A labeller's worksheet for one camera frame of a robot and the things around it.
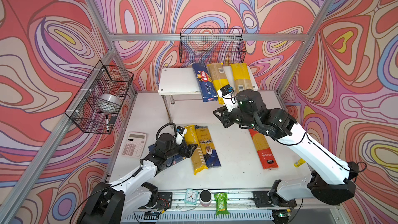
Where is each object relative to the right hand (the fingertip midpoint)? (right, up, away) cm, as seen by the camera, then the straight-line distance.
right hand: (218, 115), depth 64 cm
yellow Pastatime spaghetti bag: (-9, -25, +20) cm, 33 cm away
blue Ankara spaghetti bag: (-2, -21, +24) cm, 32 cm away
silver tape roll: (-50, +6, +5) cm, 51 cm away
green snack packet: (+2, -42, +8) cm, 43 cm away
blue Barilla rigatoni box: (-21, -24, +16) cm, 36 cm away
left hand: (-12, -16, +19) cm, 28 cm away
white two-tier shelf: (-16, +17, +14) cm, 28 cm away
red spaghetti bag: (+29, -22, +23) cm, 43 cm away
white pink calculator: (-47, -19, +26) cm, 57 cm away
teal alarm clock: (-12, -40, +9) cm, 42 cm away
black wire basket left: (-58, +3, +9) cm, 59 cm away
